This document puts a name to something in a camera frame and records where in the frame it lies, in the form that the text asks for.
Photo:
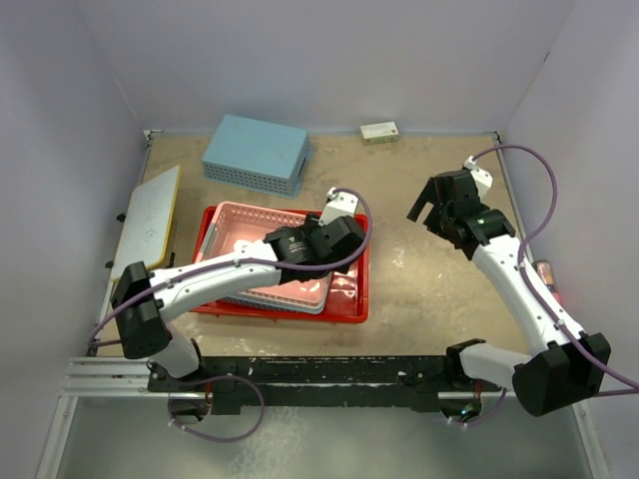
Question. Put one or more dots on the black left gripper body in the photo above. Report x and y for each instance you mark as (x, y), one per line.
(313, 225)

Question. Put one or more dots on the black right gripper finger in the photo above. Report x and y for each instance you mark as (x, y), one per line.
(425, 197)
(437, 221)

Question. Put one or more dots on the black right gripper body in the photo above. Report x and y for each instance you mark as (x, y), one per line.
(436, 204)

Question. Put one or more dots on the light blue perforated basket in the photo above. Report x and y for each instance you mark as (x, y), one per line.
(258, 156)

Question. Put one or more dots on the pink perforated basket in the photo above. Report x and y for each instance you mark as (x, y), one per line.
(234, 226)

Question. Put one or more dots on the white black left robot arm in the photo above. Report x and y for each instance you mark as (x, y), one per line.
(146, 302)

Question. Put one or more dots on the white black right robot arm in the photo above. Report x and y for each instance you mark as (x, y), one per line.
(558, 368)

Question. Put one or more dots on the red plastic tray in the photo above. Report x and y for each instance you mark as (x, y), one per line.
(347, 299)

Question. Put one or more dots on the small white green box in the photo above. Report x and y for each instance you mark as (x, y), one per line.
(379, 133)

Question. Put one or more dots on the pink capped bottle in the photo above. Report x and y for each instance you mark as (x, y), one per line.
(545, 272)

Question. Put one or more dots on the yellow framed whiteboard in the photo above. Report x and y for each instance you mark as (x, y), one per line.
(147, 223)

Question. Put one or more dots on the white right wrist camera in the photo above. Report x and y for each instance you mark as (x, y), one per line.
(483, 179)

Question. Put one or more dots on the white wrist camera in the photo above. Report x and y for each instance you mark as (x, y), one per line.
(338, 204)
(483, 179)

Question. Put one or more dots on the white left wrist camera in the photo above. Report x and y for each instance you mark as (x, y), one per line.
(338, 204)

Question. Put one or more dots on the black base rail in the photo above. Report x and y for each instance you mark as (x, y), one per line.
(231, 383)

